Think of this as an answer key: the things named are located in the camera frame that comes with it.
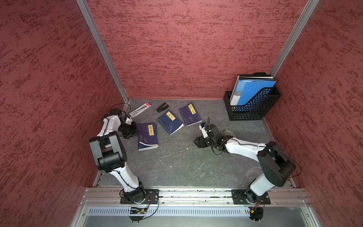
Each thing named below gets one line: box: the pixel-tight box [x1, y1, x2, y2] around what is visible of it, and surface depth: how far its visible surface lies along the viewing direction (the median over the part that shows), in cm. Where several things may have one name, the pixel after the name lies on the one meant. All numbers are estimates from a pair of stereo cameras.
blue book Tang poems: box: [178, 102, 203, 127], surface depth 112 cm
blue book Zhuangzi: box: [156, 109, 185, 136], surface depth 106 cm
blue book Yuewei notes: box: [137, 122, 159, 151], surface depth 93 cm
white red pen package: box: [129, 102, 153, 118], surface depth 115 cm
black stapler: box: [156, 102, 169, 113], surface depth 116 cm
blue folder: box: [236, 80, 277, 106], surface depth 94 cm
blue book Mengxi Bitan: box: [137, 141, 159, 151], surface depth 92 cm
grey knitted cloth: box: [222, 130, 236, 138], surface depth 100 cm
